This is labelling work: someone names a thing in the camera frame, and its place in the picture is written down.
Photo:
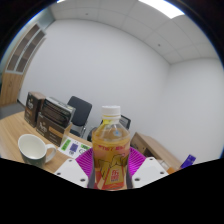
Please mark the black box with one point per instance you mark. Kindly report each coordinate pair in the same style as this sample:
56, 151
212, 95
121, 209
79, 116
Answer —
58, 111

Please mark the orange-label tea bottle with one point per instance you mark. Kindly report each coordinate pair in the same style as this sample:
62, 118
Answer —
111, 150

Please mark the wooden glass-door cabinet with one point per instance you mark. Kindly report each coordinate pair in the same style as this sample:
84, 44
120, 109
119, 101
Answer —
11, 83

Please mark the dark fabric office chair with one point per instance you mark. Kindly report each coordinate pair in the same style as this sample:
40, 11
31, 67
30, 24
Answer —
80, 111

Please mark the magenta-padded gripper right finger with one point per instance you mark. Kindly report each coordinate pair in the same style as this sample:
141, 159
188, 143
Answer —
149, 171

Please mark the wooden side desk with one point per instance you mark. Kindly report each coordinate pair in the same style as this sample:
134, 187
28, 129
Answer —
153, 146

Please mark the black mesh office chair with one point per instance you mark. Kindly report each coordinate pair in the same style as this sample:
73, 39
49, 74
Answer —
125, 121

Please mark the tall dark brown carton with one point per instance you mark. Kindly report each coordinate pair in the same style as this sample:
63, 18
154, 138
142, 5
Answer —
31, 108

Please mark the purple box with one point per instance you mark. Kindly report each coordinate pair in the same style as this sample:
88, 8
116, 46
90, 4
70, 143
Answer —
188, 161

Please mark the brown and black carton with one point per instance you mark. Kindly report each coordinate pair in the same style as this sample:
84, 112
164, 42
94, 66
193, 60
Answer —
51, 131

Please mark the printed paper sheet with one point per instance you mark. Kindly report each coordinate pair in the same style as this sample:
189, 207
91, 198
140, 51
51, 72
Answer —
73, 148

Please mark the green and white mug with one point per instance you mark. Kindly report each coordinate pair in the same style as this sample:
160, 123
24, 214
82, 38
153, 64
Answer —
31, 150

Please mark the large ceiling light panel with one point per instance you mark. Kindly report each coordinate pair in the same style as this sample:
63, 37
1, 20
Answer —
161, 7

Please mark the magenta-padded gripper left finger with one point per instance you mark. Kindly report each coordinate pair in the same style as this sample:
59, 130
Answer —
70, 171

